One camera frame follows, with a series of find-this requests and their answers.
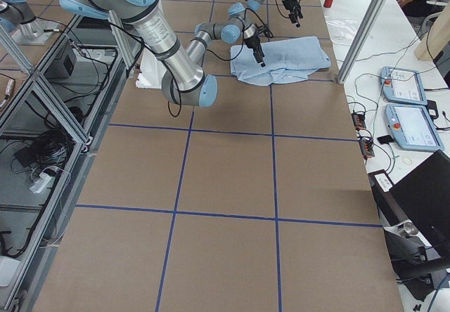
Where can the clear plastic bag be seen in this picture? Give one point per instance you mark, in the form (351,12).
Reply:
(342,31)

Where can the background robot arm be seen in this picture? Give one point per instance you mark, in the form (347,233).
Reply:
(18,19)

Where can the black laptop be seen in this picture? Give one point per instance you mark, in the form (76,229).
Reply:
(423,196)

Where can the black camera stand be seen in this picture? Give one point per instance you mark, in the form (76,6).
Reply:
(418,266)

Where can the upper teach pendant tablet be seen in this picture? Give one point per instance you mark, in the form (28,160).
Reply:
(402,86)

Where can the orange electronics board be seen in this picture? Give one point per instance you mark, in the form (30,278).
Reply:
(364,136)

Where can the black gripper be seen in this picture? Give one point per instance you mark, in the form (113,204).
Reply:
(253,42)
(290,5)

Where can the aluminium frame post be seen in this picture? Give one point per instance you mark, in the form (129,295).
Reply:
(362,34)

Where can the white power strip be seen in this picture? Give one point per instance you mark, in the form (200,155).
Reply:
(41,182)

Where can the light blue striped shirt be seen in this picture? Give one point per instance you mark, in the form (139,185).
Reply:
(285,61)

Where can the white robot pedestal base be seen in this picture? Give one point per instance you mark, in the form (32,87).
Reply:
(151,72)

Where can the teach pendant tablet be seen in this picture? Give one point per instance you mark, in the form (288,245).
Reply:
(411,128)
(402,86)

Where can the lower teach pendant tablet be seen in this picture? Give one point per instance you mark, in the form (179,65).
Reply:
(411,128)

